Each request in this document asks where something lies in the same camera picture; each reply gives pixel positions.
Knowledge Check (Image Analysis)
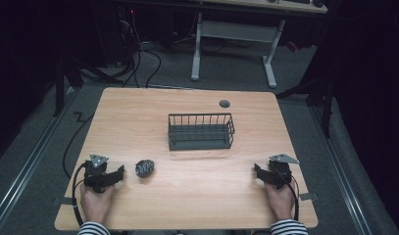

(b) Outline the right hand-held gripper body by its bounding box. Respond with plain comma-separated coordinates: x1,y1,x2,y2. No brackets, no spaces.
268,153,301,191

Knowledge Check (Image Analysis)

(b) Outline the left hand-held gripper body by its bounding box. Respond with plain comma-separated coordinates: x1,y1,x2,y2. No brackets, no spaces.
82,154,115,194

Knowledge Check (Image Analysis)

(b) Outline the person's left hand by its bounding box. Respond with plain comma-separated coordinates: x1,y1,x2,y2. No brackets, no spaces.
79,183,116,227

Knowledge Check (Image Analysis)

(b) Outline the person's right hand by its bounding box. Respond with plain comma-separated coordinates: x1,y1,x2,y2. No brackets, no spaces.
263,180,296,222

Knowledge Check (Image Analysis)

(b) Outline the grey tape strip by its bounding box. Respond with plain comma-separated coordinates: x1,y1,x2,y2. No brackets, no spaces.
51,195,75,207
299,192,319,202

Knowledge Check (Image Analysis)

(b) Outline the black metal stand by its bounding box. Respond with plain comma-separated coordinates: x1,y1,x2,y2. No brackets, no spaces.
52,54,84,118
274,72,336,139

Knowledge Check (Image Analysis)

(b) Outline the white-legged background desk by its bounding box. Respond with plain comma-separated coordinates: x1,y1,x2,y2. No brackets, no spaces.
190,0,329,89

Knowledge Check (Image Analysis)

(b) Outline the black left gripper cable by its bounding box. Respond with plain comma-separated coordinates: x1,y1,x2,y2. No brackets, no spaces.
71,162,87,228

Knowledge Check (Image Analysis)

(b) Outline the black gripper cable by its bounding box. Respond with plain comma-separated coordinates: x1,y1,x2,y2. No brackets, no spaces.
277,169,301,222
71,162,87,228

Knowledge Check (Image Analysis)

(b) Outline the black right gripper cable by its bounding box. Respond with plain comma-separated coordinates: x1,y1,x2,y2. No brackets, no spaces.
277,169,301,222

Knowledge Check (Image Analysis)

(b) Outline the black floor cable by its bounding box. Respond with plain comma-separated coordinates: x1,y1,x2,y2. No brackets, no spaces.
62,112,95,180

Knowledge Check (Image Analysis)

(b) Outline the metal floor rail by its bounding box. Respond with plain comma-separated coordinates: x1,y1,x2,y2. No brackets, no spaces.
308,105,374,235
0,87,81,229

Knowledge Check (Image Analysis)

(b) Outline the dark grey wire basket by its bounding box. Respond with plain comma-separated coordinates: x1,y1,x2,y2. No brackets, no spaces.
167,112,236,152

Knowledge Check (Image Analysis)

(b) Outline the bundle of black cables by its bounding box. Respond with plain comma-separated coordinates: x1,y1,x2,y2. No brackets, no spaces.
117,8,163,89

